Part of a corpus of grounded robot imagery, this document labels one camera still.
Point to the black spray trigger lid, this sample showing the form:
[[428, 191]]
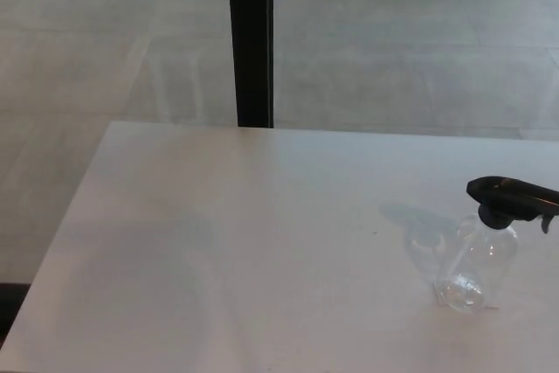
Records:
[[502, 189]]

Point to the clear plastic spray bottle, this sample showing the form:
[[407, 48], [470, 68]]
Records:
[[476, 264]]

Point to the black vertical window frame post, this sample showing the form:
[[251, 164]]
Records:
[[251, 41]]

